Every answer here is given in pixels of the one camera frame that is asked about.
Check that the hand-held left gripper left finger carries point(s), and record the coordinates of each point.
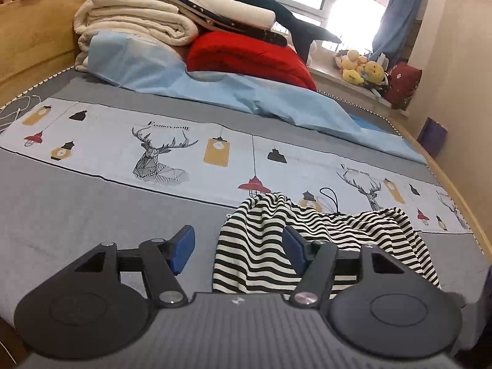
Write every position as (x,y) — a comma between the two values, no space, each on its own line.
(182,250)

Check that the purple box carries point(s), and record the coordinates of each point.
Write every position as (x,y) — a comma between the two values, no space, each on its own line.
(432,136)

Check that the blue curtain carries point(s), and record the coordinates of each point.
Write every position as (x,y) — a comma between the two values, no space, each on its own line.
(399,11)

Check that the light blue sheet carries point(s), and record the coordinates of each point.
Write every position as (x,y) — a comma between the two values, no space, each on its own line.
(269,96)

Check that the cream folded blanket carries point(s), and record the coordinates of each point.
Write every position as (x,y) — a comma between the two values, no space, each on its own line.
(134,19)

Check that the dark red cushion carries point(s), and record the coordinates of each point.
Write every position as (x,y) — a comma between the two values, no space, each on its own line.
(403,84)

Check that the yellow plush toy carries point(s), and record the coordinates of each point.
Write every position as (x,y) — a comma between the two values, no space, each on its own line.
(363,71)

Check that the red blanket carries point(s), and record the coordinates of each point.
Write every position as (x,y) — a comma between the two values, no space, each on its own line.
(238,53)

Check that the cream blanket with dark trim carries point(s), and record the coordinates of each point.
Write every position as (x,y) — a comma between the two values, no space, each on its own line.
(230,7)

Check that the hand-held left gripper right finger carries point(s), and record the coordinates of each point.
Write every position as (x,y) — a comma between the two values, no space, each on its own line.
(294,250)

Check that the window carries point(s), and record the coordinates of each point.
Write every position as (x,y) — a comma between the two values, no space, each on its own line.
(353,4)

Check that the dark teal garment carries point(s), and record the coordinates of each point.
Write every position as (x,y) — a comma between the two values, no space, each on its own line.
(296,27)

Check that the black white striped small garment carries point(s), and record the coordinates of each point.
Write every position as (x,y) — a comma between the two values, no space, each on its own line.
(250,246)

